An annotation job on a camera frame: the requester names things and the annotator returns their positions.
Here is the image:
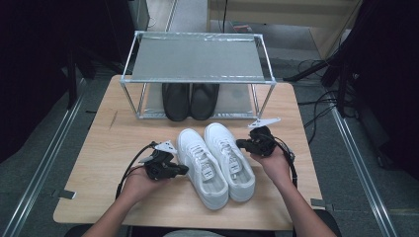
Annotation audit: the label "white sneaker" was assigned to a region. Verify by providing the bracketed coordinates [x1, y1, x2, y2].
[176, 127, 230, 211]
[204, 121, 257, 202]

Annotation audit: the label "person's grey clothing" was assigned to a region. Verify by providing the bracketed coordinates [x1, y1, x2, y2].
[161, 229, 225, 237]

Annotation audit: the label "dark curtain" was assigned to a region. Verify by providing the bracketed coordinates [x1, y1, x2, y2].
[0, 0, 136, 163]
[339, 0, 419, 181]

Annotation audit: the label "black slipper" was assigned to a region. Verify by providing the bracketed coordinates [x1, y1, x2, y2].
[161, 82, 192, 122]
[190, 82, 220, 121]

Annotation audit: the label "wooden cabinet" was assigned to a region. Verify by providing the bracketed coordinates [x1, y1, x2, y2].
[207, 0, 364, 60]

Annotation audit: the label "left hand-held gripper cable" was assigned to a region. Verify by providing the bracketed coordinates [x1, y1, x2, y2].
[115, 141, 158, 200]

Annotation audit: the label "black floor cables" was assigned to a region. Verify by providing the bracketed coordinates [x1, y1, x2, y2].
[297, 58, 360, 132]

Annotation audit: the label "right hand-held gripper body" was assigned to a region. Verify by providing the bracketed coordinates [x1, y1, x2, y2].
[247, 118, 282, 157]

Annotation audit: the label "grey metal shoe rack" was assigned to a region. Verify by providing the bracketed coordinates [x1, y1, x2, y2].
[119, 30, 277, 120]

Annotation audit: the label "person's right hand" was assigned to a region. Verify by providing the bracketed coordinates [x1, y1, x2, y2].
[250, 146, 293, 191]

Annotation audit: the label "grey tape strip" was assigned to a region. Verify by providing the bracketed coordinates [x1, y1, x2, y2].
[310, 197, 335, 211]
[51, 188, 77, 200]

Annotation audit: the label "metal floor rail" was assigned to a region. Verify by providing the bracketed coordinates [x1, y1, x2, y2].
[330, 107, 398, 237]
[1, 78, 89, 237]

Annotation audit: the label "black stand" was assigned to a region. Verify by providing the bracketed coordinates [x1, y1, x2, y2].
[283, 55, 351, 118]
[63, 45, 97, 111]

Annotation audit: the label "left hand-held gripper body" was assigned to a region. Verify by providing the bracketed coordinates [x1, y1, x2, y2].
[137, 140, 178, 182]

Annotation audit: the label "person's left hand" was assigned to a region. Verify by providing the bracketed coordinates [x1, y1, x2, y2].
[120, 166, 169, 205]

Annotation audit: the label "black chair armrest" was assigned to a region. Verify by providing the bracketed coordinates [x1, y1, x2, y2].
[314, 209, 341, 237]
[63, 225, 97, 237]

